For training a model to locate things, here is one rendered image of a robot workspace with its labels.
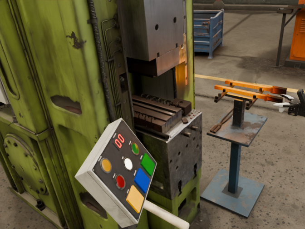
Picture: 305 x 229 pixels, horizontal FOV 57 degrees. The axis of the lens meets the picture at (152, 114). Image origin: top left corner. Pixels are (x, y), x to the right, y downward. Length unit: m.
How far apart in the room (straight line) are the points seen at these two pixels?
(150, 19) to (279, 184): 1.89
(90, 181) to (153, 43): 0.69
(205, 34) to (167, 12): 3.91
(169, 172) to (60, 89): 0.77
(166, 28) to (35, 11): 0.63
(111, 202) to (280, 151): 2.25
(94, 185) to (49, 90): 0.76
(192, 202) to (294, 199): 0.85
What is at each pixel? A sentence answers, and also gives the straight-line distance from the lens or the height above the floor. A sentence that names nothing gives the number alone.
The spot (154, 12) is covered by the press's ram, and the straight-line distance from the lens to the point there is 1.34.
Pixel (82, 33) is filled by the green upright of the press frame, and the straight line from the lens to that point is 1.23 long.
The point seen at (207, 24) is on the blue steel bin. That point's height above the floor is 0.61.
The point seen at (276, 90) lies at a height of 0.94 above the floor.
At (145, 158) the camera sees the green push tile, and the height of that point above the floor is 1.03.
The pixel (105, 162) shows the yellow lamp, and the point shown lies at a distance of 1.04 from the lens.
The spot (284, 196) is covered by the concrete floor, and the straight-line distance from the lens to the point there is 2.62.
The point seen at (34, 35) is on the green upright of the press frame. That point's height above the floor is 1.50.
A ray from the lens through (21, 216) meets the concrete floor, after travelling 2.73.
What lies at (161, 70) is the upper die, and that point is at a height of 1.29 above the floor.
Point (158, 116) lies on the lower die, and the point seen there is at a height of 0.99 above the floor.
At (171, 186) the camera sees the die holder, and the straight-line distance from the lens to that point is 1.75.
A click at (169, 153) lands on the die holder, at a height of 0.83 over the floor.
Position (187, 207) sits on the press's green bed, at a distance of 2.21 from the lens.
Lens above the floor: 1.82
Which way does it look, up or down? 30 degrees down
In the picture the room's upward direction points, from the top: 6 degrees counter-clockwise
